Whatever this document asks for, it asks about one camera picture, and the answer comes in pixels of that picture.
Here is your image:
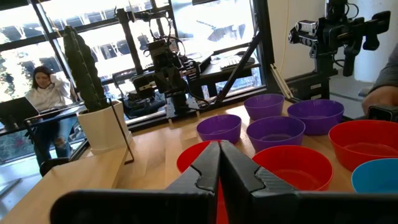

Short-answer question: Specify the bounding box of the black aluminium rig frame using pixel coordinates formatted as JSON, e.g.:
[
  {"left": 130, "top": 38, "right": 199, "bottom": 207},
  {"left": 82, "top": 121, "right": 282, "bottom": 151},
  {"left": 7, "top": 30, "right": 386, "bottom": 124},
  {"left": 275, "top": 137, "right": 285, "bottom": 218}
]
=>
[{"left": 124, "top": 0, "right": 301, "bottom": 125}]

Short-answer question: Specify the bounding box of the black laptop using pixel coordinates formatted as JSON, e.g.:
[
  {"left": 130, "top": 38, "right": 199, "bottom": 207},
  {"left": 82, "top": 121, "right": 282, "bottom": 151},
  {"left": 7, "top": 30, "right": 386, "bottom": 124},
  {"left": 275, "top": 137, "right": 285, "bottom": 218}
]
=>
[{"left": 0, "top": 96, "right": 40, "bottom": 123}]

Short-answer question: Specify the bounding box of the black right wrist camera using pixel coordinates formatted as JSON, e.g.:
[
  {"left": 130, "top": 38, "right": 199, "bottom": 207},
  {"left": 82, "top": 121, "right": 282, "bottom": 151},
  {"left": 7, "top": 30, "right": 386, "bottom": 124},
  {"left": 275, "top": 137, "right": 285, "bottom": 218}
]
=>
[{"left": 147, "top": 38, "right": 169, "bottom": 59}]

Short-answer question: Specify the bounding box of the black boom stand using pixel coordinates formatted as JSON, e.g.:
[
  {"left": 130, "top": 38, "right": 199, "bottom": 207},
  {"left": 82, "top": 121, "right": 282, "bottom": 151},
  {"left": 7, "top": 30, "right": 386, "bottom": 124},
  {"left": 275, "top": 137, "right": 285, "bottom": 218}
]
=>
[{"left": 113, "top": 6, "right": 175, "bottom": 77}]

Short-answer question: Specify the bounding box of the black window frame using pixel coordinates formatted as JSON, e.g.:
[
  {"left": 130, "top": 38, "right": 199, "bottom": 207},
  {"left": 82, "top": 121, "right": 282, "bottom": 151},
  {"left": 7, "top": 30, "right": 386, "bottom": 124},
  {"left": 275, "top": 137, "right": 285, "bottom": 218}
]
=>
[{"left": 0, "top": 0, "right": 259, "bottom": 166}]

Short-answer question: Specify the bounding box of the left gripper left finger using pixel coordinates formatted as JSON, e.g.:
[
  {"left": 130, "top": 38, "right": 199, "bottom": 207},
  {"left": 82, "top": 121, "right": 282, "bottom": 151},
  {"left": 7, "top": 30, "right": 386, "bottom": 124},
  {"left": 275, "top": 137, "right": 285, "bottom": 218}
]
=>
[{"left": 49, "top": 141, "right": 222, "bottom": 224}]

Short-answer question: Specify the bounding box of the black side desk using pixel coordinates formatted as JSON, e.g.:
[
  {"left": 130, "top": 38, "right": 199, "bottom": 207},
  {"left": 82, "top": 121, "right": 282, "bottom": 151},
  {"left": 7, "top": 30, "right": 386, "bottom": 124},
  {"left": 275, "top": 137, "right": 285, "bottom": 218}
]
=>
[{"left": 198, "top": 49, "right": 264, "bottom": 99}]

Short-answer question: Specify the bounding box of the person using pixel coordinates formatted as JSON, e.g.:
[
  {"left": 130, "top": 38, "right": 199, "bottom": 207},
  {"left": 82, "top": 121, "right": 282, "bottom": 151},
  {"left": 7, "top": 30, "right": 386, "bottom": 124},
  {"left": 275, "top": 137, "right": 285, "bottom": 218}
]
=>
[{"left": 24, "top": 65, "right": 78, "bottom": 166}]

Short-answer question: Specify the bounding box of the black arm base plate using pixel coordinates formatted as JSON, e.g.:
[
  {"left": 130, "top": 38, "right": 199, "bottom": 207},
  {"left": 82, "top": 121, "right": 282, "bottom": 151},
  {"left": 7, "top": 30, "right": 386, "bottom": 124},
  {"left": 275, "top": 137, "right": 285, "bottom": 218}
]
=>
[{"left": 165, "top": 96, "right": 200, "bottom": 121}]

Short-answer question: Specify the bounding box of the black round seat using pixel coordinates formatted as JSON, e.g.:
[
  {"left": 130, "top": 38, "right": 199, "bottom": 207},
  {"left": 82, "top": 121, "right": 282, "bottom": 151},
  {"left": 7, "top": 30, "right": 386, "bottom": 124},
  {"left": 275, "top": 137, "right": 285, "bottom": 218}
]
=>
[{"left": 39, "top": 157, "right": 71, "bottom": 177}]

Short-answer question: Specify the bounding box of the white flat keyboard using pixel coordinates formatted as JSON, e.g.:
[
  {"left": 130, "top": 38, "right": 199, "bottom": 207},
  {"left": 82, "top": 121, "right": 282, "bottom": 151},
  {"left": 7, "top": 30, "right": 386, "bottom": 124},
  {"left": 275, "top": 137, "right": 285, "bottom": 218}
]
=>
[{"left": 219, "top": 55, "right": 256, "bottom": 71}]

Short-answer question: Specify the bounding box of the green columnar cactus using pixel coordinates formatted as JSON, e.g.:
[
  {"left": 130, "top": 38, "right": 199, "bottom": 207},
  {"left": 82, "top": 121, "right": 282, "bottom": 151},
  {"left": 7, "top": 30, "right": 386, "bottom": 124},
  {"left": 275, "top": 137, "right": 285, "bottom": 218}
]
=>
[{"left": 63, "top": 25, "right": 109, "bottom": 113}]

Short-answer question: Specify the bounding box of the silver aluminium bracket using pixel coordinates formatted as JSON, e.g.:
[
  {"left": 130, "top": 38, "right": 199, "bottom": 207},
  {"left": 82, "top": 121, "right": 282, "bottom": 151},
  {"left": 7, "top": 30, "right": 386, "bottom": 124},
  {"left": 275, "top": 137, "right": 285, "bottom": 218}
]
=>
[{"left": 269, "top": 63, "right": 295, "bottom": 101}]

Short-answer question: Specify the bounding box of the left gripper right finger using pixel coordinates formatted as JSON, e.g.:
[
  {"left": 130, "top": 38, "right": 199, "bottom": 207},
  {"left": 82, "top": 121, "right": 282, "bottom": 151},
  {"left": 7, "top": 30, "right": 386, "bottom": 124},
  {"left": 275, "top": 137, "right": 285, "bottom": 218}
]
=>
[{"left": 220, "top": 140, "right": 398, "bottom": 224}]

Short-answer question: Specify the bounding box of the red plastic mini bowl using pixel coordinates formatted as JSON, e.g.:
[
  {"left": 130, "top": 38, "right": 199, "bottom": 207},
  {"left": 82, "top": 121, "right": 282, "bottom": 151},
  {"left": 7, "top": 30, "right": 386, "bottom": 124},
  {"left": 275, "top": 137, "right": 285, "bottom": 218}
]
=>
[
  {"left": 252, "top": 144, "right": 334, "bottom": 192},
  {"left": 216, "top": 179, "right": 230, "bottom": 224},
  {"left": 176, "top": 139, "right": 222, "bottom": 175},
  {"left": 328, "top": 119, "right": 398, "bottom": 172}
]

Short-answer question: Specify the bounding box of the purple plastic mini bowl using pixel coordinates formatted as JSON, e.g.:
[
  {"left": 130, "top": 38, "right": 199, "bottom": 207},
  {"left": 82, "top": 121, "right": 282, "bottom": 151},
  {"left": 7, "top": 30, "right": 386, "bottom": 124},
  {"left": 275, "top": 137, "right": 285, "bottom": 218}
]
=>
[
  {"left": 246, "top": 116, "right": 307, "bottom": 153},
  {"left": 196, "top": 114, "right": 243, "bottom": 146},
  {"left": 243, "top": 93, "right": 285, "bottom": 121},
  {"left": 287, "top": 99, "right": 345, "bottom": 136}
]

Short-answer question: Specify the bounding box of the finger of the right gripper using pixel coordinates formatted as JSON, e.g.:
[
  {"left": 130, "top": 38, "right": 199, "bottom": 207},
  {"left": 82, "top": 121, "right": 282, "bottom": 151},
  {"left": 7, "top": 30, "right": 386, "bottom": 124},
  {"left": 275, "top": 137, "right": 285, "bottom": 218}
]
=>
[
  {"left": 160, "top": 75, "right": 171, "bottom": 93},
  {"left": 170, "top": 75, "right": 180, "bottom": 93}
]

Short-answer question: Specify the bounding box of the blue plastic mini bowl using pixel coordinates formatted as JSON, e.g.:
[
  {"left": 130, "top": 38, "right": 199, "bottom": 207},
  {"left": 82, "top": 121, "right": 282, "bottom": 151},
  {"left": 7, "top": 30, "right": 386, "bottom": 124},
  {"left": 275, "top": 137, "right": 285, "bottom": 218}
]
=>
[{"left": 351, "top": 157, "right": 398, "bottom": 194}]

